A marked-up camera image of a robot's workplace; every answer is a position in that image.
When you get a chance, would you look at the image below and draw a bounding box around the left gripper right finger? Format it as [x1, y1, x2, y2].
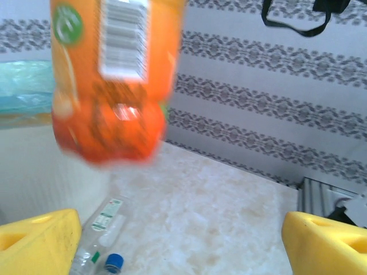
[280, 211, 367, 275]

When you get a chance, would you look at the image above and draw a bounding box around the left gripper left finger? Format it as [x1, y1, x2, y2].
[0, 208, 83, 275]

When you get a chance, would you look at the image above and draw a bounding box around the orange juice bottle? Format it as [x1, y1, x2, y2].
[49, 0, 188, 170]

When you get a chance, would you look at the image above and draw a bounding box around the white waste bin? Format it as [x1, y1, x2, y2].
[0, 123, 112, 230]

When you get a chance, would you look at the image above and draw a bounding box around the white trash bin, teal liner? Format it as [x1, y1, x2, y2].
[0, 59, 56, 127]

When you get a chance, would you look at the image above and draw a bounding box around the clear square bottle green label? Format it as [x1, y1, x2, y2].
[68, 197, 127, 275]

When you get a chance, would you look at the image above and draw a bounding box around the black strap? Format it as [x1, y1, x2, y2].
[260, 0, 332, 38]

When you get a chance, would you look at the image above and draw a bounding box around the aluminium frame post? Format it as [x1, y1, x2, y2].
[296, 176, 367, 230]

